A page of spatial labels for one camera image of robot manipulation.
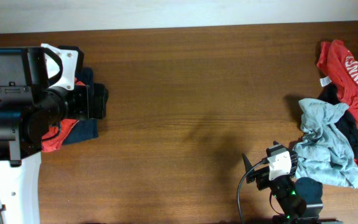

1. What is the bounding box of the orange McKinney Boyd soccer shirt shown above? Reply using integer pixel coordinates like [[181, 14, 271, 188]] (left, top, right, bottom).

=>
[[41, 79, 86, 153]]

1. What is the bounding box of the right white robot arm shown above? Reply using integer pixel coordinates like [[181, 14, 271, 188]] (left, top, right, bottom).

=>
[[237, 141, 341, 224]]

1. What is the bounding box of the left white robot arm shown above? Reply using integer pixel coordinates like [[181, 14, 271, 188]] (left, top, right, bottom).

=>
[[0, 44, 108, 223]]

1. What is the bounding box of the folded navy blue garment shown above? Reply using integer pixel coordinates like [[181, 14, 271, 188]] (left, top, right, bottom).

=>
[[63, 67, 99, 145]]

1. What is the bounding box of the light grey-blue shirt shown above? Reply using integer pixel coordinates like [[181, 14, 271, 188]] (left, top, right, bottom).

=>
[[293, 98, 358, 189]]

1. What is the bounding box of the red McKinney shirt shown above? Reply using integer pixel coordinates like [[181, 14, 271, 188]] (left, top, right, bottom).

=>
[[317, 39, 358, 181]]

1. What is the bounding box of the black garment in pile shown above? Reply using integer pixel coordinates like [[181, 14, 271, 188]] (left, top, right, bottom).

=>
[[318, 83, 358, 162]]

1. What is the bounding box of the right black cable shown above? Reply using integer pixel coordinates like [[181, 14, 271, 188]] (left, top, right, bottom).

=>
[[236, 158, 270, 224]]

